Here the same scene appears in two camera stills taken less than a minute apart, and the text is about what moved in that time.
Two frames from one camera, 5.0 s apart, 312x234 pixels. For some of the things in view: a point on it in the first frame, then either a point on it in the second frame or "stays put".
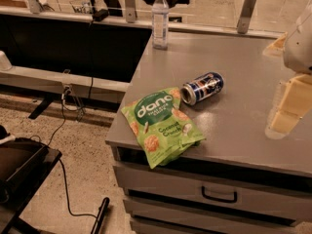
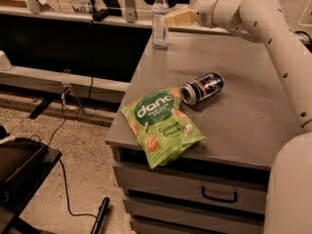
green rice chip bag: [163, 130] stays put
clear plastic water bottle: [160, 21] stays put
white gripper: [299, 51] -> [202, 12]
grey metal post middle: [130, 3] stays put
